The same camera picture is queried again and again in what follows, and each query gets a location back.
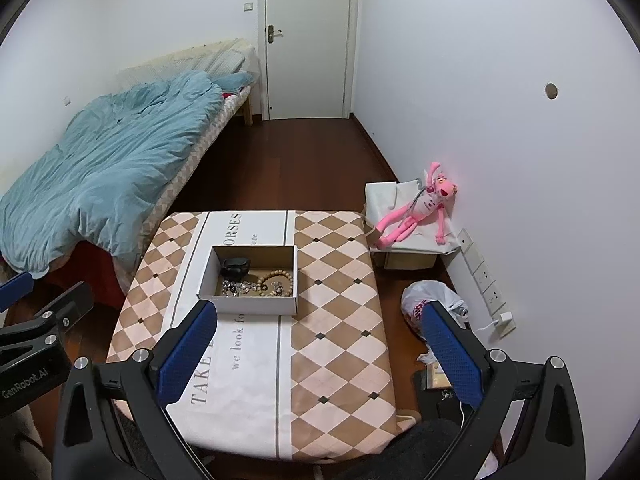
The white power strip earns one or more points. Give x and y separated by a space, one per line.
482 275

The red bed sheet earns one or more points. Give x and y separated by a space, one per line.
95 275

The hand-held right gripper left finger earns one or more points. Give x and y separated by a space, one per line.
190 350

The white cardboard box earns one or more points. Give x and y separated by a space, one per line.
250 306

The pink plush toy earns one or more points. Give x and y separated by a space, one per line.
425 205

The white charger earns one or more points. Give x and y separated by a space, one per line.
505 325

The blue duvet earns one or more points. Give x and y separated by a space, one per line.
110 170

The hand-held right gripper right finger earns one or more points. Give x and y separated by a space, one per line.
450 350

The small cardboard packet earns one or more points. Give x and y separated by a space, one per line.
437 375

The white crumpled paper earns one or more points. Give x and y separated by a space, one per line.
425 357

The bed with patterned mattress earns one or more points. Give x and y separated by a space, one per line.
197 157

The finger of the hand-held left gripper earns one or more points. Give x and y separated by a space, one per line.
15 290
70 305

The black fitness band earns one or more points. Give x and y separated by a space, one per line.
234 267

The white plastic bag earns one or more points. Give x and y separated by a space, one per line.
415 305

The white door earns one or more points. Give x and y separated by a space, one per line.
310 35

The checkered tablecloth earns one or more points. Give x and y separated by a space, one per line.
340 335

